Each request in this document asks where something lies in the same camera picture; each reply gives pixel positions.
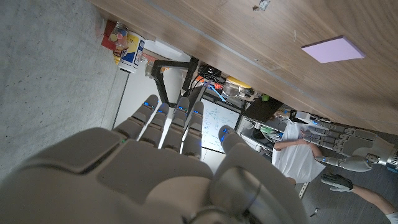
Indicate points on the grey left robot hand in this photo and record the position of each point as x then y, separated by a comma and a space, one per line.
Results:
357, 144

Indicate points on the person in white shirt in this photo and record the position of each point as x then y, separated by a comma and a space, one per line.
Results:
295, 165

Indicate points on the yellow banana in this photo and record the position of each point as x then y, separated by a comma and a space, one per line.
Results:
237, 81

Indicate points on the purple sticky note pad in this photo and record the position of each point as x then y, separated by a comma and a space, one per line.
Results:
332, 49

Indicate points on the clear jar with coloured pieces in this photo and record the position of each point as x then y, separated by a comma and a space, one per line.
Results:
119, 34

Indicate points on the black computer monitor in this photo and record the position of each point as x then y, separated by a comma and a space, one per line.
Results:
196, 99

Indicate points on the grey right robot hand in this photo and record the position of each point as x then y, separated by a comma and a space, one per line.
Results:
140, 174

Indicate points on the white wipes canister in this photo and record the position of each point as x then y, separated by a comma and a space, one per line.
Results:
132, 53

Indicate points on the black coiled holder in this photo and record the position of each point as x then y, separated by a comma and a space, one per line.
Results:
209, 72

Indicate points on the white flat box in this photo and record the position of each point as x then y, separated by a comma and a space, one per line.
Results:
168, 47

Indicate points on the clear glass bowl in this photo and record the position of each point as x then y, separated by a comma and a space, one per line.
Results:
231, 89

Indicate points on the person with grey glove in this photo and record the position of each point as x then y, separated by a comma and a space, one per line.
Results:
337, 183

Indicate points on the whiteboard with writing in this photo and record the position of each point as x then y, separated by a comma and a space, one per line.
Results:
217, 124

